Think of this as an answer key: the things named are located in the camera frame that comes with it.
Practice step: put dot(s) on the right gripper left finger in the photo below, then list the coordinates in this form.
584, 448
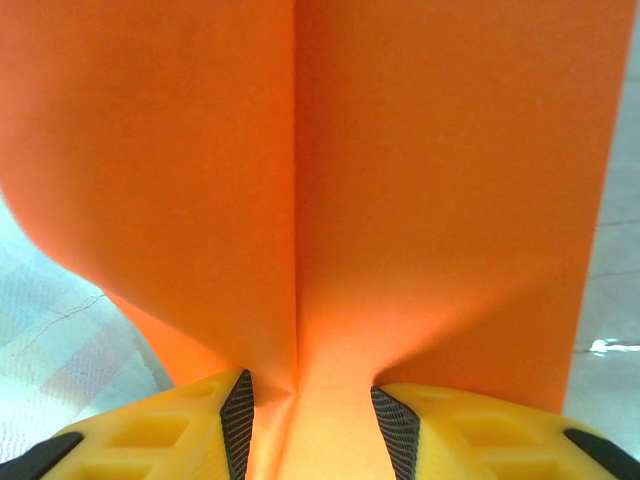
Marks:
150, 440

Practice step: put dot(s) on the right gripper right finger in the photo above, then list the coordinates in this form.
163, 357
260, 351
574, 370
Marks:
475, 440

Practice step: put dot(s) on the orange square paper sheet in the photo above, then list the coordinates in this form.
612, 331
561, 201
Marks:
350, 175

